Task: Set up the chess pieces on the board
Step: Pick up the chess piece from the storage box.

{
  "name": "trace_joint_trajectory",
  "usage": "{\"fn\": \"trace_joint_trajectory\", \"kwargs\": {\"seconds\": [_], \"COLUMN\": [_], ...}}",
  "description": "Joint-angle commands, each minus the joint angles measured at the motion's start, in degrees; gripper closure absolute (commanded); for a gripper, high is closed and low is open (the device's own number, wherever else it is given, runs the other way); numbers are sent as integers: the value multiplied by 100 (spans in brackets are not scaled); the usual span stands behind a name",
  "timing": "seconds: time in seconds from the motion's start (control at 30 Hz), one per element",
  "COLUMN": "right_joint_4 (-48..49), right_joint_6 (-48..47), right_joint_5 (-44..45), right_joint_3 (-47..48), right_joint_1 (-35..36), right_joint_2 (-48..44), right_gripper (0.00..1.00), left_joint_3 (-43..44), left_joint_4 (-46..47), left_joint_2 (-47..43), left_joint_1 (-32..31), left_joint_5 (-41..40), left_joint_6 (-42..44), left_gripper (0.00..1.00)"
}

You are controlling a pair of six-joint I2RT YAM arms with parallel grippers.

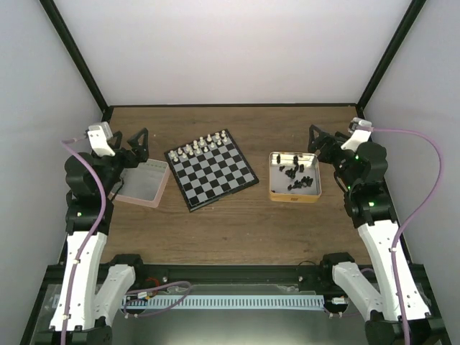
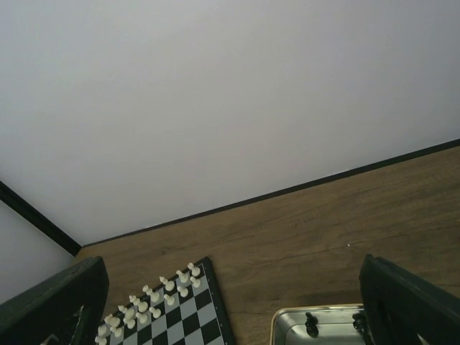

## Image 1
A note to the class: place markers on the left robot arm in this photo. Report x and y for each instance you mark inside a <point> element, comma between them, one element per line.
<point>85,312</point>

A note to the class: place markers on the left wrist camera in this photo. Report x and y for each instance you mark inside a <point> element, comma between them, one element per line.
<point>99,134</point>

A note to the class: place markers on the black aluminium frame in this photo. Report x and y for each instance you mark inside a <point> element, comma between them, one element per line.
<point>317,277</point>

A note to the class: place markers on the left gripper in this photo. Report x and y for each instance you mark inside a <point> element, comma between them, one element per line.
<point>133,162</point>

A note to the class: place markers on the black chess pieces in tin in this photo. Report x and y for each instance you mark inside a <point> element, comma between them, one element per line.
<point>297,169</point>

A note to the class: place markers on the blue slotted cable duct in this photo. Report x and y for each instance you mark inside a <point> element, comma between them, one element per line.
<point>232,302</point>

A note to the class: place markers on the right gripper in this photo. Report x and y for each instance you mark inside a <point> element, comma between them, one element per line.
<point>333,143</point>

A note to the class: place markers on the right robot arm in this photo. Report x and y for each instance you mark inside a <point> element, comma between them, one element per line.
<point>393,310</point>

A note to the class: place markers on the white chess pieces group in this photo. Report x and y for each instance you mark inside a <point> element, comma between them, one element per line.
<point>211,145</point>

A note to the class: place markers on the gold metal tin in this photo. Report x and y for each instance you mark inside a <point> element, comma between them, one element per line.
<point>277,191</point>

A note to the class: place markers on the black and white chessboard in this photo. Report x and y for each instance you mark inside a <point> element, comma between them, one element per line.
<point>202,182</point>

